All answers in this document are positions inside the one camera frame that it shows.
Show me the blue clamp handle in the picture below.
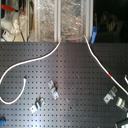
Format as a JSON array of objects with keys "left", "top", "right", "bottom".
[{"left": 90, "top": 26, "right": 98, "bottom": 44}]

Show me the white cable with red mark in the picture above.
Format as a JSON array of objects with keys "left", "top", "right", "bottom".
[{"left": 83, "top": 35, "right": 128, "bottom": 98}]

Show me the metal cable clip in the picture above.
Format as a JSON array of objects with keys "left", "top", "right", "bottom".
[
  {"left": 116, "top": 98, "right": 128, "bottom": 112},
  {"left": 48, "top": 80, "right": 59, "bottom": 100},
  {"left": 103, "top": 86, "right": 117, "bottom": 104},
  {"left": 30, "top": 97, "right": 45, "bottom": 114}
]

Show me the black pegboard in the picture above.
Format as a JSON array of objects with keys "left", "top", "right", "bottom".
[{"left": 0, "top": 43, "right": 128, "bottom": 128}]

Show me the blue object at corner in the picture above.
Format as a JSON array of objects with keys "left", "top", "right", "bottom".
[{"left": 0, "top": 116, "right": 6, "bottom": 126}]

